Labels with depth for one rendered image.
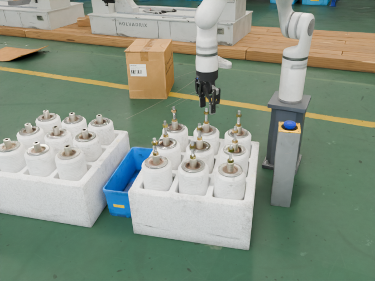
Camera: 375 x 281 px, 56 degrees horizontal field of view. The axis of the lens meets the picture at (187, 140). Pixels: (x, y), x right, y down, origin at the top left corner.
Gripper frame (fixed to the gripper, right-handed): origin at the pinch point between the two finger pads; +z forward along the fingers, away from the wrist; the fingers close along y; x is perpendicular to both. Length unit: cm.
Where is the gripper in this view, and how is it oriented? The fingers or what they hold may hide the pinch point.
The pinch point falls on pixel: (207, 107)
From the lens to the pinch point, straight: 125.7
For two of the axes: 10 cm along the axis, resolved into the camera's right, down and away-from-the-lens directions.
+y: 4.6, 4.4, -7.8
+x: 8.9, -2.6, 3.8
